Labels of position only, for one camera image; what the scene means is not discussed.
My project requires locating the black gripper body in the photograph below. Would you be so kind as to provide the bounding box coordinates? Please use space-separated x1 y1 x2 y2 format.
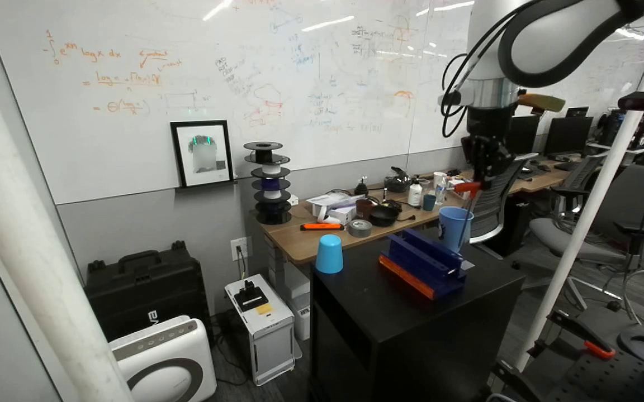
464 104 515 179

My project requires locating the orange black clamp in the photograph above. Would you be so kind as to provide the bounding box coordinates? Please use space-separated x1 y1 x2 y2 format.
528 311 618 361

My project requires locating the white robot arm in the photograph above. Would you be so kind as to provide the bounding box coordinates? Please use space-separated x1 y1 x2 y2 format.
440 0 644 182

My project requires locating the black hard case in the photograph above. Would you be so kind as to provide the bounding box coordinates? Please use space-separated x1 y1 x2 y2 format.
85 240 215 340

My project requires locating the black cabinet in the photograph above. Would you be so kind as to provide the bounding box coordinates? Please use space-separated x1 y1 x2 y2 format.
309 243 523 402

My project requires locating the light blue inverted cup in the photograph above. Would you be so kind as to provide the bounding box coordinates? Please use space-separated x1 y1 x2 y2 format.
315 235 344 274

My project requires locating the black bowl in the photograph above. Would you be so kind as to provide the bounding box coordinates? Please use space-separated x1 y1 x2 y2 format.
370 204 404 228

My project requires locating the wall power outlet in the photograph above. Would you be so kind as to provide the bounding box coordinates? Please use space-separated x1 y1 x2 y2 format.
231 236 249 261

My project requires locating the framed portrait picture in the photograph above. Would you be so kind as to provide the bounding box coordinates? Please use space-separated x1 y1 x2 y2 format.
170 121 234 187

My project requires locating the orange utility knife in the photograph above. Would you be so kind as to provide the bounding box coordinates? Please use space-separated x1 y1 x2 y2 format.
301 220 344 231

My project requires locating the grey tape roll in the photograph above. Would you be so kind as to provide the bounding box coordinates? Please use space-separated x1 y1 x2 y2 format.
347 218 371 236

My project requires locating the white tripod pole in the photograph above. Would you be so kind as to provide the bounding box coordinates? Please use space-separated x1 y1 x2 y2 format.
515 73 644 371

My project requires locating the white box unit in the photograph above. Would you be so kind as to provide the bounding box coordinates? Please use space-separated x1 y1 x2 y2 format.
224 274 296 387

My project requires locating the blue upright cup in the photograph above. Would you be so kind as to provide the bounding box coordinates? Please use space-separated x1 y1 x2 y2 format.
439 206 474 252

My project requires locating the white bottle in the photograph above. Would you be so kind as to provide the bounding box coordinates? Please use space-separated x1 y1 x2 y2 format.
407 182 424 208

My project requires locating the white foreground pole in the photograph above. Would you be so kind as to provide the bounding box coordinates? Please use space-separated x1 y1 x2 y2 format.
0 41 134 402

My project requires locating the wooden desk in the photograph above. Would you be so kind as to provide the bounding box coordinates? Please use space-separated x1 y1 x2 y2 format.
259 158 567 266

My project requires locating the white box on desk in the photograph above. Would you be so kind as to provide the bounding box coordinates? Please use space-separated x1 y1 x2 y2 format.
307 192 355 220

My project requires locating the black computer monitor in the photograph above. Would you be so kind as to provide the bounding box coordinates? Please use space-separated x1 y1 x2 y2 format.
543 115 592 157

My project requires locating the orange handled tool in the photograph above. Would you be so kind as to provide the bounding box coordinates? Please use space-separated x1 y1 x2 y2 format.
455 182 481 195

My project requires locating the grey office chair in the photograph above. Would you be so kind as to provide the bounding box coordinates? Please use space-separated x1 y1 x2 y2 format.
471 158 527 243
527 152 631 315

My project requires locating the blue and orange rack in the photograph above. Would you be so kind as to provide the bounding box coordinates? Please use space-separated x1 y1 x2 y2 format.
378 229 466 298

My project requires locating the white air purifier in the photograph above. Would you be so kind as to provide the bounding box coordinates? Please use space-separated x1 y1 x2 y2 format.
111 315 218 402

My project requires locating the stack of filament spools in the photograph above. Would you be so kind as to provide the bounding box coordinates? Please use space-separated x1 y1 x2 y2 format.
247 141 292 226

